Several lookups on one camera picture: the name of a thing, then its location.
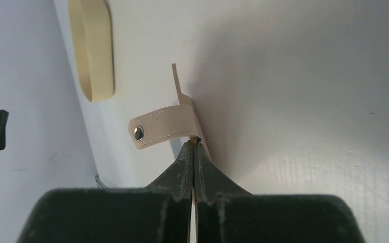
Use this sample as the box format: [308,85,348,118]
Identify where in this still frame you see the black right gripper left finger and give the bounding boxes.
[18,142,193,242]

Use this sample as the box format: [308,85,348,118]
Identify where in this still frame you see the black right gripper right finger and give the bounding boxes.
[194,140,365,242]

